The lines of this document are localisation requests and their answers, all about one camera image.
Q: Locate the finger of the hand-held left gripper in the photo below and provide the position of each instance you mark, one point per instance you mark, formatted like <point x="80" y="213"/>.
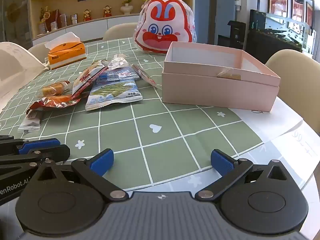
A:
<point x="37" y="145"/>
<point x="50" y="153"/>

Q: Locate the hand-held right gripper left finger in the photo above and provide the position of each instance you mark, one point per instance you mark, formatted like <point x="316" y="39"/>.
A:
<point x="103" y="161"/>

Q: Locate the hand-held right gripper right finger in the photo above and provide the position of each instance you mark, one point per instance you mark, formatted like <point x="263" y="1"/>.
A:
<point x="222" y="162"/>

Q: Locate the red orange snack packet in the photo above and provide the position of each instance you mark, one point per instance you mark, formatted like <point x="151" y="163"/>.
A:
<point x="55" y="102"/>

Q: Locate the small golden bread packet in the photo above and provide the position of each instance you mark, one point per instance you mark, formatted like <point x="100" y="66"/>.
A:
<point x="52" y="88"/>

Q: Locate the green white seaweed snack packet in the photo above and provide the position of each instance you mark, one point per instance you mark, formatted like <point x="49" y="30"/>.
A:
<point x="112" y="95"/>

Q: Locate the pink cardboard box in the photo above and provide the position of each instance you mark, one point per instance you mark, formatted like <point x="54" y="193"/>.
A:
<point x="212" y="90"/>

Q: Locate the red white snack packet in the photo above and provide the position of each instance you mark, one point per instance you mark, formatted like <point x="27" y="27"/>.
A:
<point x="86" y="78"/>

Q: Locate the blue snack packet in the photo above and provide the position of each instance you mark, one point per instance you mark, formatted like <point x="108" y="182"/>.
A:
<point x="117" y="75"/>

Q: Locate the tan pastry packet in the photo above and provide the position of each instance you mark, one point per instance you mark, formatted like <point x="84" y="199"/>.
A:
<point x="228" y="75"/>

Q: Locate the green checkered tablecloth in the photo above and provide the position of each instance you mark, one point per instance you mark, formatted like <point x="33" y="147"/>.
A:
<point x="160" y="140"/>

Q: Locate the white paper sheet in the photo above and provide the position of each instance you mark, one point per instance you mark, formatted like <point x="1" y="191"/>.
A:
<point x="270" y="122"/>

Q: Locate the white chair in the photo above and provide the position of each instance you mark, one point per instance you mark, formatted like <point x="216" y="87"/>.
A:
<point x="15" y="70"/>

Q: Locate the beige chair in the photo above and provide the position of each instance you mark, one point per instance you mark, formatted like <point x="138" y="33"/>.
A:
<point x="120" y="31"/>
<point x="295" y="80"/>
<point x="38" y="51"/>

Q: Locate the orange tissue box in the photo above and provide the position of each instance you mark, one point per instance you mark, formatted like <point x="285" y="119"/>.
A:
<point x="67" y="55"/>

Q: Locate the tall black floor appliance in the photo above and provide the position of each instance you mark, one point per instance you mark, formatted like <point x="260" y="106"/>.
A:
<point x="236" y="35"/>

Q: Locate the gold red trophy ornament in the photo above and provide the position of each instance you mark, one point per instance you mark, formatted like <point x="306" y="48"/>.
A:
<point x="47" y="17"/>

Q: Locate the steel cup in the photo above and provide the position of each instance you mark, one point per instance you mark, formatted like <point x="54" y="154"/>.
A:
<point x="73" y="18"/>
<point x="63" y="19"/>

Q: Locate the black framed fish tank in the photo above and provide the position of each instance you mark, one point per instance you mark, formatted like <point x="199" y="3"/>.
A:
<point x="272" y="37"/>

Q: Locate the red gold figurine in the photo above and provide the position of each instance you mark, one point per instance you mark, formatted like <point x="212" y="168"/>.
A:
<point x="107" y="11"/>
<point x="87" y="15"/>

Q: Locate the rabbit face plush bag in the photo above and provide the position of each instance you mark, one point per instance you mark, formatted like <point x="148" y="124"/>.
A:
<point x="160" y="30"/>

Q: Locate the white vase with plant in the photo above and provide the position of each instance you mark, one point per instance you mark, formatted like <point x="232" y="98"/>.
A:
<point x="126" y="8"/>

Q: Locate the wooden wall shelf unit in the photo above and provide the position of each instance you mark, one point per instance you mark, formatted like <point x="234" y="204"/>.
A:
<point x="62" y="5"/>

